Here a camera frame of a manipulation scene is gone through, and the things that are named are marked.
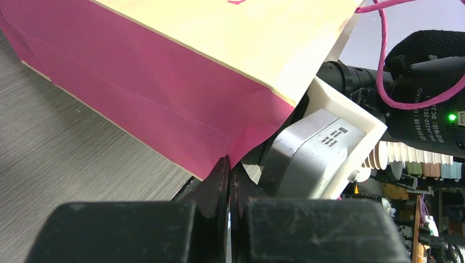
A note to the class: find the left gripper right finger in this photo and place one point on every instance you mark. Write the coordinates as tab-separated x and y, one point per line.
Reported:
265	229

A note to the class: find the paper cakes gift bag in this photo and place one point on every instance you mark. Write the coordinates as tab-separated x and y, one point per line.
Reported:
193	80

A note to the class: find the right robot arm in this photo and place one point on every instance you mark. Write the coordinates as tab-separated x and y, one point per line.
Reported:
422	66

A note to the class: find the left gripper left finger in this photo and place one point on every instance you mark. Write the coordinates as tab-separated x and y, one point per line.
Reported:
191	228

